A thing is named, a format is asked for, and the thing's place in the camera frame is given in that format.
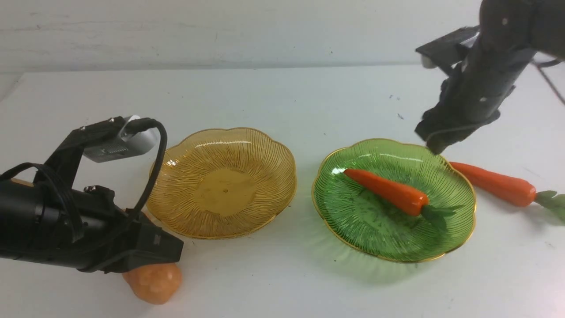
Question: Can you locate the green ribbed plastic plate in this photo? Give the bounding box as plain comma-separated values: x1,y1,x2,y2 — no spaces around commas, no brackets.
312,138,476,263

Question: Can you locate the black left camera cable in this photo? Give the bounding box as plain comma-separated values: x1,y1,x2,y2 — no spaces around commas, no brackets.
126,118,168,221

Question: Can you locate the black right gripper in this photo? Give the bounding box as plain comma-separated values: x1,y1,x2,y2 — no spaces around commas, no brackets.
415,84,501,155

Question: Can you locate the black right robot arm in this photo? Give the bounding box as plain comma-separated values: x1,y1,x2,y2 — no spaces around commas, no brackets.
415,0,565,155

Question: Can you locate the orange carrot with green leaves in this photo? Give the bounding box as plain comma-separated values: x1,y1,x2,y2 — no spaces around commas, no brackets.
343,169,464,232

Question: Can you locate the potato farther from amber plate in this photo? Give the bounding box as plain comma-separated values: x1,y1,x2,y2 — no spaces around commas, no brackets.
121,263,182,305

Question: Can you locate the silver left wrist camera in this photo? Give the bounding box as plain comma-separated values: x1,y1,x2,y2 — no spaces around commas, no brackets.
83,127,159,163

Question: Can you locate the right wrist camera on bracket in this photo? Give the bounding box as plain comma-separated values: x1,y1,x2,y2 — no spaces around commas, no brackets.
415,26,480,76

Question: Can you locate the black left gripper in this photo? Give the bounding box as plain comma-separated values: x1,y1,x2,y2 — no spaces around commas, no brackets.
79,220,184,273

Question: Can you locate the amber ribbed plastic plate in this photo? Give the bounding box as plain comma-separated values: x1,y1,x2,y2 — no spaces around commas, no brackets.
147,128,298,239

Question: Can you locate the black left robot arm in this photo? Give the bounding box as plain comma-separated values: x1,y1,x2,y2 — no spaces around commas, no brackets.
1,173,184,273

